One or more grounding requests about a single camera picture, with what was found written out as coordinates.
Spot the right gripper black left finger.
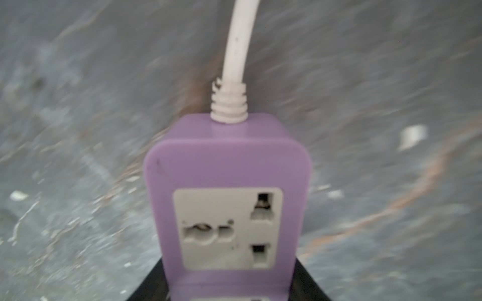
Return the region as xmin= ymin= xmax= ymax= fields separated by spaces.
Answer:
xmin=126 ymin=258 xmax=169 ymax=301

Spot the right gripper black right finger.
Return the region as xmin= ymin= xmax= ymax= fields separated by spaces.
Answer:
xmin=288 ymin=259 xmax=331 ymax=301

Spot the purple small power strip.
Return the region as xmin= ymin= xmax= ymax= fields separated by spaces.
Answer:
xmin=144 ymin=114 xmax=312 ymax=300

